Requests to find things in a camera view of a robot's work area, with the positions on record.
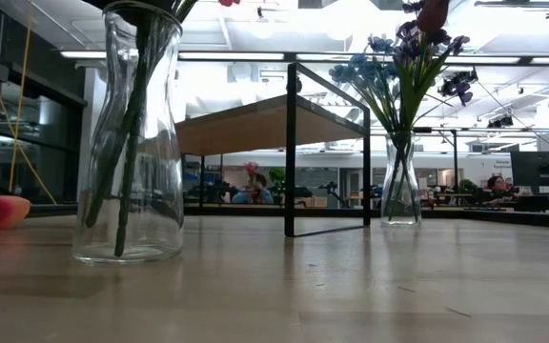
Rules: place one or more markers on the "blue artificial flower bunch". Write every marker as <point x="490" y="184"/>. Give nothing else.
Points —
<point x="351" y="74"/>

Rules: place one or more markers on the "large red artificial flower bunch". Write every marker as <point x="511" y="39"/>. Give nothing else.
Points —
<point x="129" y="167"/>

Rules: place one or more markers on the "purple artificial flower bunch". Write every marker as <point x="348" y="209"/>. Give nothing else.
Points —
<point x="410" y="47"/>

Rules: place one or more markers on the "dark red artificial tulip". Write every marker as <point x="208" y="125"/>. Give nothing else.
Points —
<point x="432" y="14"/>

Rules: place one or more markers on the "background black robot arm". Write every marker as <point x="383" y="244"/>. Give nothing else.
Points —
<point x="331" y="190"/>

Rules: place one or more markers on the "background pink flowers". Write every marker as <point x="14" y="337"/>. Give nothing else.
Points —
<point x="250" y="167"/>

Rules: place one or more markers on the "background green plant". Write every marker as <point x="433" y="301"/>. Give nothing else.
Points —
<point x="277" y="175"/>

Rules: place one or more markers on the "person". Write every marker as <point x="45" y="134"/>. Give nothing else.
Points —
<point x="258" y="190"/>
<point x="497" y="186"/>

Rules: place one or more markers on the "clear glass vase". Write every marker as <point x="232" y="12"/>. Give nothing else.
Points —
<point x="412" y="190"/>
<point x="160" y="190"/>

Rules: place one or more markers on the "black computer monitor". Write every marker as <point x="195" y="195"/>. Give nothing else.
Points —
<point x="541" y="169"/>

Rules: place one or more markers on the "orange artificial tulip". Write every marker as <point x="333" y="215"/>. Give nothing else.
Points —
<point x="3" y="212"/>

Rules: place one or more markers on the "wooden shelf with black frame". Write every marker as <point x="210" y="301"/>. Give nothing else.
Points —
<point x="255" y="128"/>

